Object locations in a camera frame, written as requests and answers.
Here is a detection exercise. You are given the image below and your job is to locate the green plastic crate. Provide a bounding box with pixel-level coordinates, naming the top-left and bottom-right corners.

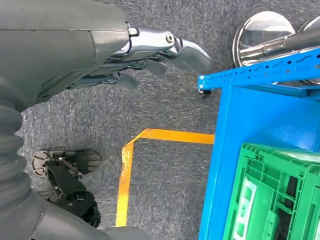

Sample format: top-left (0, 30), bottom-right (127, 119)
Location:
top-left (222, 143), bottom-right (320, 240)

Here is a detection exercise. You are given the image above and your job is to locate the black robot foot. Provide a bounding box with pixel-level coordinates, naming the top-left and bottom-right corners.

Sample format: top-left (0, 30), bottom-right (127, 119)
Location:
top-left (31, 148), bottom-right (102, 229)

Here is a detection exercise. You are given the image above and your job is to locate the blue metal shelf cart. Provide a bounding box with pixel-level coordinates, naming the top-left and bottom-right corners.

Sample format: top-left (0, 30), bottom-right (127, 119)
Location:
top-left (197, 47), bottom-right (320, 240)

